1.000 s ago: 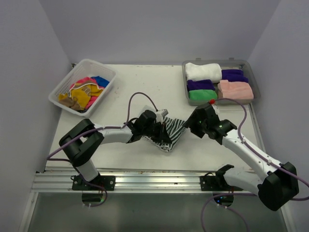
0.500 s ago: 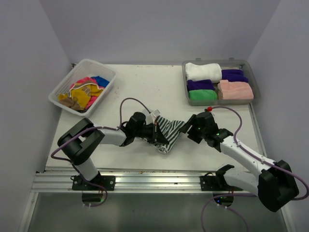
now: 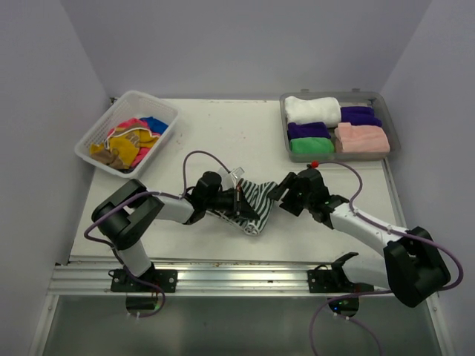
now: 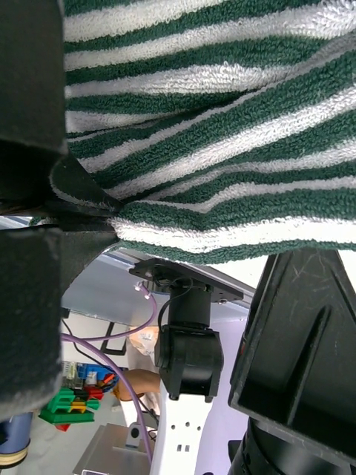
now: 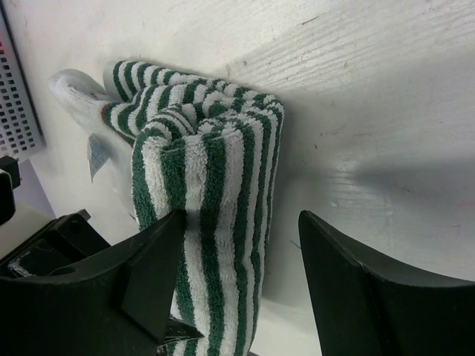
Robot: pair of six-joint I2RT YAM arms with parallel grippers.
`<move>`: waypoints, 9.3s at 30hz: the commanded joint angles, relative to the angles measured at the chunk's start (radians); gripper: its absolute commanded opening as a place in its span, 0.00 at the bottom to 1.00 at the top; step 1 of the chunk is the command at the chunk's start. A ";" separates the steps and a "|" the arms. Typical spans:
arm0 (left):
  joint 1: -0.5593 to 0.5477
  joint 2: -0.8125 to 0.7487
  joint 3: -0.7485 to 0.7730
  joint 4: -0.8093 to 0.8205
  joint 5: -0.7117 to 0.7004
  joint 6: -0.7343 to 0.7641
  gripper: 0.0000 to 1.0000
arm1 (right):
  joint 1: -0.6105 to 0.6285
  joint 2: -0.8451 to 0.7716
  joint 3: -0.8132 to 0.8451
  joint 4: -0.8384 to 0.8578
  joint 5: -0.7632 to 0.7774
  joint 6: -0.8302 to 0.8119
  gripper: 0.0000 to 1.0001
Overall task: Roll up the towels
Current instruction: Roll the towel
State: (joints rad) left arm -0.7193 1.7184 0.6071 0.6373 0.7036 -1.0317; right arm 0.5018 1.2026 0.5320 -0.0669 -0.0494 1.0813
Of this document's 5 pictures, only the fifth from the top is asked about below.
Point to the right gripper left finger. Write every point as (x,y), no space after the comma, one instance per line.
(116,302)

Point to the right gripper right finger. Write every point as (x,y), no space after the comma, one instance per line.
(367,303)

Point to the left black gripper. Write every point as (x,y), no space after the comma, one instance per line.
(63,241)

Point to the green white striped towel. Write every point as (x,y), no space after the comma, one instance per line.
(178,141)

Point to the white perforated plastic basket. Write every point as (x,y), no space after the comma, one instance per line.
(21,135)

